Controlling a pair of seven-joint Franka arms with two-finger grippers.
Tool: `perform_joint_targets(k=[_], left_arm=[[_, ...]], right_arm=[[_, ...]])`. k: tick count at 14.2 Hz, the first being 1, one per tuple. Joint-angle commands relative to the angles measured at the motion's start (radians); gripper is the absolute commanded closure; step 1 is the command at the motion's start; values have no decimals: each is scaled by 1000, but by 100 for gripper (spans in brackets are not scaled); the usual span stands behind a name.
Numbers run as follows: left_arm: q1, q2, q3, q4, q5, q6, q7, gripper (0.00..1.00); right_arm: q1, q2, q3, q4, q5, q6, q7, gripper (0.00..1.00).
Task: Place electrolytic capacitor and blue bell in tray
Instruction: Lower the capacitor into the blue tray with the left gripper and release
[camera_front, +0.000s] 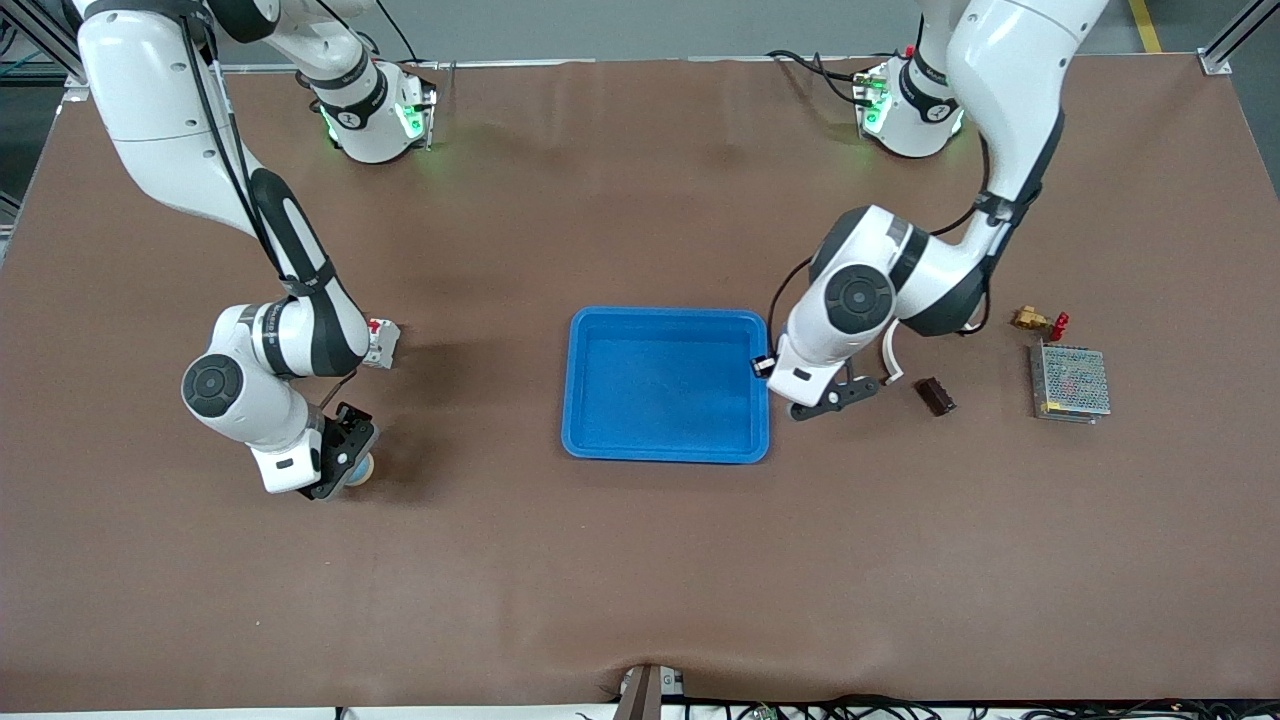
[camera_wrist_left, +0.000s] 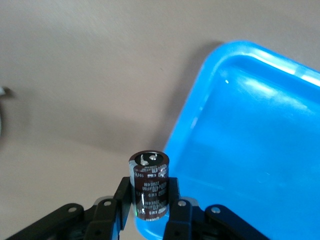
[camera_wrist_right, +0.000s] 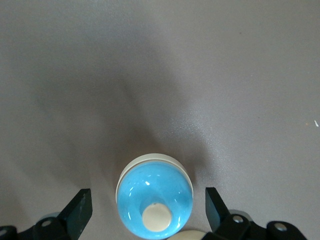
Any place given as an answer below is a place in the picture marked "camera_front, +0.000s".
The white red circuit breaker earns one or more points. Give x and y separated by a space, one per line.
387 345

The aluminium frame profile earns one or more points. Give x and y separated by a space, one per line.
1213 62
40 45

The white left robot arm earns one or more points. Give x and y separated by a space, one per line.
1000 60

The blue dome bell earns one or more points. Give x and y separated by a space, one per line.
363 472

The brown table mat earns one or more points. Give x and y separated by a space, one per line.
640 560

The dark brown rectangular block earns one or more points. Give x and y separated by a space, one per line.
936 396

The white curved bracket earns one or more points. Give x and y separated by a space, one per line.
888 360

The metal mesh power supply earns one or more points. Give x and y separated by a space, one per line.
1070 382

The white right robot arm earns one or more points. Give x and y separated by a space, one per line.
150 100

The blue plastic tray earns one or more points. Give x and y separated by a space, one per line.
665 385

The camera mounting post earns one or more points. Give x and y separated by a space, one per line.
645 695

